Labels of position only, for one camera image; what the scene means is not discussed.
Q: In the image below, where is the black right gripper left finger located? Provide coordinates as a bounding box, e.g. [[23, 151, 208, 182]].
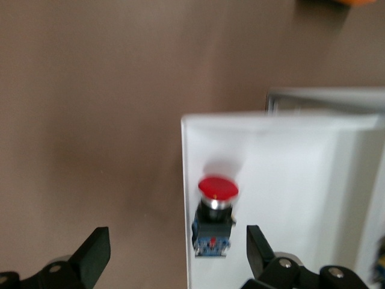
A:
[[0, 226, 112, 289]]

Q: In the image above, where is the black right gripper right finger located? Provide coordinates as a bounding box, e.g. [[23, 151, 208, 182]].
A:
[[239, 224, 367, 289]]

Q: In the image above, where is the orange box with round hole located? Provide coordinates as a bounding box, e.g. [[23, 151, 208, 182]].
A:
[[295, 0, 385, 8]]

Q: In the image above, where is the red mushroom push button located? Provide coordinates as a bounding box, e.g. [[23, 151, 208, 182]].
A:
[[191, 175, 241, 259]]

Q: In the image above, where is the small blue yellow electronic part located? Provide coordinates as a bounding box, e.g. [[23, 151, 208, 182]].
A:
[[372, 249, 385, 284]]

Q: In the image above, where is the white plastic drawer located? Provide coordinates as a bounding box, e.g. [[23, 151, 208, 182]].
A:
[[179, 109, 378, 289]]

